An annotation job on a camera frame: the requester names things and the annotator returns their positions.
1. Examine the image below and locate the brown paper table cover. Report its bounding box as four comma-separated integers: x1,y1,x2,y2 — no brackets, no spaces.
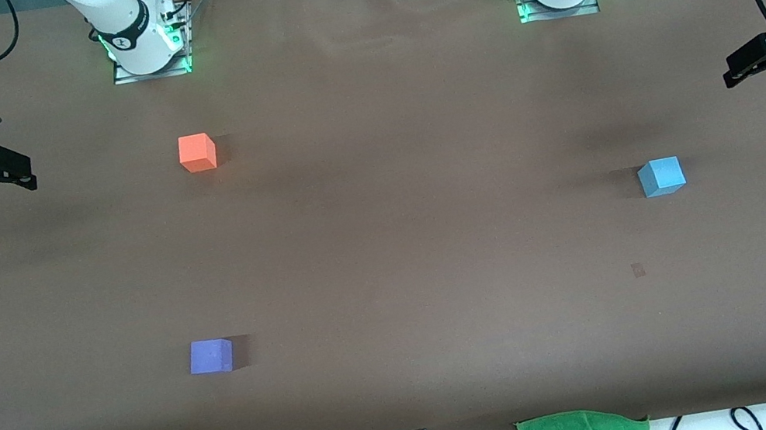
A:
0,0,766,430

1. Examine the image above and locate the orange foam block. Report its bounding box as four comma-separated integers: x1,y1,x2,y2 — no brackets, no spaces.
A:
175,131,220,175

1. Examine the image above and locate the blue foam block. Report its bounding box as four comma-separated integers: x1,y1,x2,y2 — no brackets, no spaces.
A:
636,154,688,200

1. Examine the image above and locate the purple foam block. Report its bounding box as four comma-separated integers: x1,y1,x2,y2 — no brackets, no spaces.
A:
186,335,237,379

